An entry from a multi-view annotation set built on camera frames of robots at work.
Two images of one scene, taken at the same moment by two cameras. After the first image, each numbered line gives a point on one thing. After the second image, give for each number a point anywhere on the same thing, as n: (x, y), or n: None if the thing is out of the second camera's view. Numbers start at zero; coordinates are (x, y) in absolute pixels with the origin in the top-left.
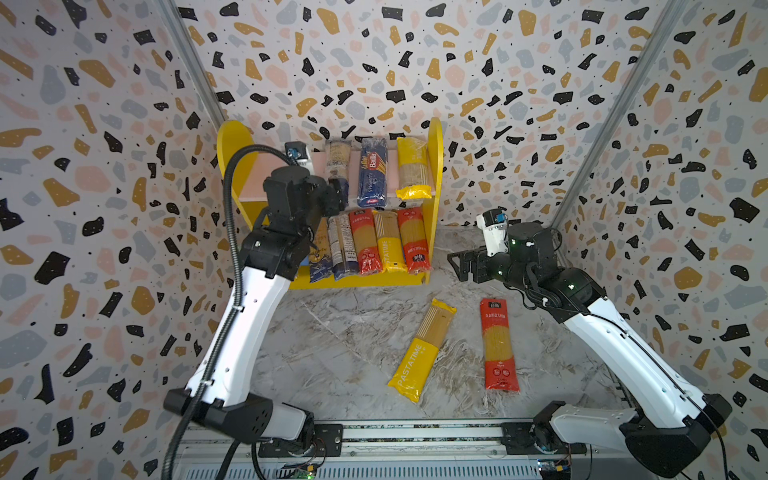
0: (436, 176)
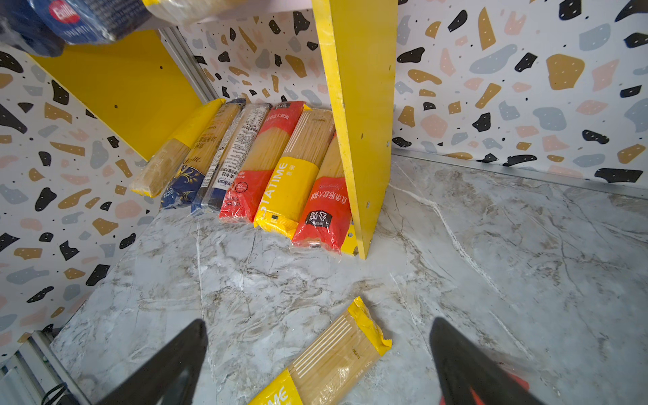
0: (337, 56)
